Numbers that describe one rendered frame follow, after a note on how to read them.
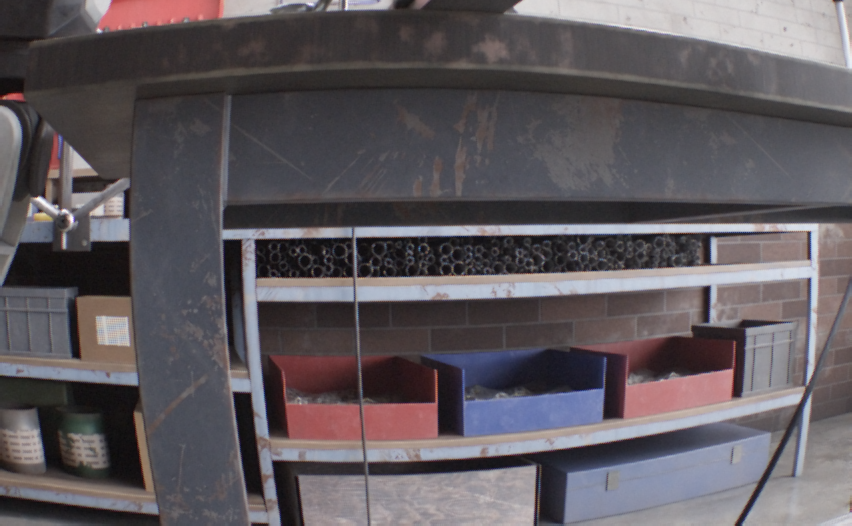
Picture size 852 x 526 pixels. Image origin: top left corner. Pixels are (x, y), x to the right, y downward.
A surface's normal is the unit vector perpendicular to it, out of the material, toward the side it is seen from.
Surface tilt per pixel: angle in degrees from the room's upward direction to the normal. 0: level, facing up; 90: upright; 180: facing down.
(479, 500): 90
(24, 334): 90
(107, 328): 90
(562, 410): 90
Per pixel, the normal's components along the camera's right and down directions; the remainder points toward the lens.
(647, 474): 0.24, -0.03
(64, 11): 0.72, 0.46
